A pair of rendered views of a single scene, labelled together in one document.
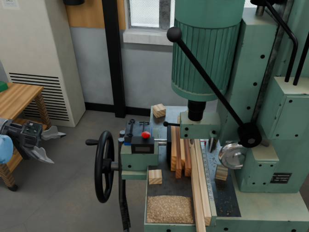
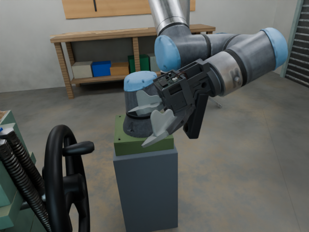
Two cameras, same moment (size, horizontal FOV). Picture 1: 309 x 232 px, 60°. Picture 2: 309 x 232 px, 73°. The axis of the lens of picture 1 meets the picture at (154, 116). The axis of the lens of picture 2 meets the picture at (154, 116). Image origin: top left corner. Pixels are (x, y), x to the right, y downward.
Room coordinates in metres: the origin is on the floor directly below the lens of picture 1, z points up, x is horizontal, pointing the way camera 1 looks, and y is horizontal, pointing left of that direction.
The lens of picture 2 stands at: (1.10, 0.29, 1.16)
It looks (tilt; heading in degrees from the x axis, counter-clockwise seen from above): 28 degrees down; 164
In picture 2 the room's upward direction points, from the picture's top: 3 degrees counter-clockwise
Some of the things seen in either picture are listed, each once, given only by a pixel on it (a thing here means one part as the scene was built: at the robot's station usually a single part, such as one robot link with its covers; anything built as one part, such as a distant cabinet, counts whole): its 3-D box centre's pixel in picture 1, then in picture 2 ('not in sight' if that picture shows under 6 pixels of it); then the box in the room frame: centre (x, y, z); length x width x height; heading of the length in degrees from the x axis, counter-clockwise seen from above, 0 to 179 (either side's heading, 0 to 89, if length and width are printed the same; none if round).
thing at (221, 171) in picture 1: (221, 172); not in sight; (0.69, -0.26, 0.82); 0.04 x 0.04 x 0.04; 75
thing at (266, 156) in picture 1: (258, 163); not in sight; (0.56, -0.32, 1.02); 0.09 x 0.07 x 0.12; 179
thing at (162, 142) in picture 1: (161, 142); not in sight; (0.72, -0.02, 0.95); 0.09 x 0.07 x 0.09; 179
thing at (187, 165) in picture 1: (185, 148); not in sight; (0.72, -0.12, 0.92); 0.23 x 0.02 x 0.04; 179
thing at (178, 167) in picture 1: (177, 150); not in sight; (0.70, -0.09, 0.92); 0.22 x 0.02 x 0.05; 179
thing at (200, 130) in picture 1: (199, 127); not in sight; (0.72, -0.16, 1.03); 0.14 x 0.07 x 0.09; 89
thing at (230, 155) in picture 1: (237, 154); not in sight; (0.59, -0.27, 1.02); 0.12 x 0.03 x 0.12; 89
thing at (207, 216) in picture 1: (196, 147); not in sight; (0.72, -0.16, 0.92); 0.60 x 0.02 x 0.05; 179
